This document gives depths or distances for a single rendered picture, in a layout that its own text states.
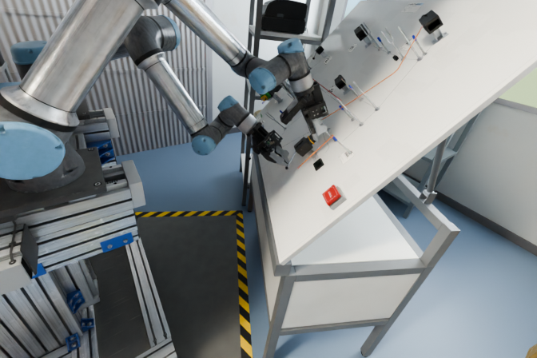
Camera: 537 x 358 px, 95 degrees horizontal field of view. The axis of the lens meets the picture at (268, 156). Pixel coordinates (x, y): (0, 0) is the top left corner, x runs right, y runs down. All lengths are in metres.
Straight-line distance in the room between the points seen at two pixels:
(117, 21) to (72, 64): 0.11
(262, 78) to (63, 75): 0.44
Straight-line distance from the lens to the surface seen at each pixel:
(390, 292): 1.28
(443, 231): 1.11
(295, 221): 0.90
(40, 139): 0.57
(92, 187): 0.75
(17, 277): 0.79
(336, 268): 1.02
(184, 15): 0.74
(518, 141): 3.01
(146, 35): 0.91
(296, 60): 0.79
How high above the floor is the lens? 1.58
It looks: 31 degrees down
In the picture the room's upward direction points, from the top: 7 degrees clockwise
